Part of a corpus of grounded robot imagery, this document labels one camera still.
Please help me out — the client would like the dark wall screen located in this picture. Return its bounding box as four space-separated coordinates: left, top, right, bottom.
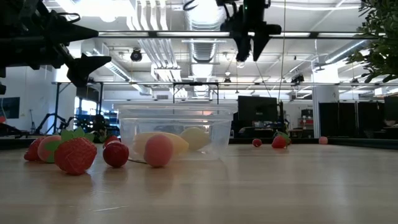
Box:
0 96 21 119

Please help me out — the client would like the silver ceiling air duct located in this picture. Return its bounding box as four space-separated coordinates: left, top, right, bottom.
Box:
183 0 228 65

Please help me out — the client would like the yellow toy banana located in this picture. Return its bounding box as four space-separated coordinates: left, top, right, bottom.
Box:
133 131 190 156

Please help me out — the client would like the black partition panel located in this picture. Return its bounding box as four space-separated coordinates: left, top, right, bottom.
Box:
318 101 385 140

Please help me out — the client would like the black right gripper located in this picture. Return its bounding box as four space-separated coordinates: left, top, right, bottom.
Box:
220 14 282 62

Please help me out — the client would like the black linear ceiling lamp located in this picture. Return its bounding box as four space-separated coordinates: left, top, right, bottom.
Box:
98 30 386 40

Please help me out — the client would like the clear plastic container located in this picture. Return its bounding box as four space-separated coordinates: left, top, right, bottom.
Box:
117 104 233 161

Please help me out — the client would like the black monitor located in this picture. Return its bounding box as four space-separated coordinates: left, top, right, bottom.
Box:
238 95 279 123

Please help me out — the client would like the yellow toy lemon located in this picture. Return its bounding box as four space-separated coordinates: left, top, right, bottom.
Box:
180 126 211 151

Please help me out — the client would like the green potted plant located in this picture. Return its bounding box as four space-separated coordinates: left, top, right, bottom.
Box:
346 0 398 84

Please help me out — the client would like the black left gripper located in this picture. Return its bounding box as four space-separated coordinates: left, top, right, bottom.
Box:
12 0 112 88

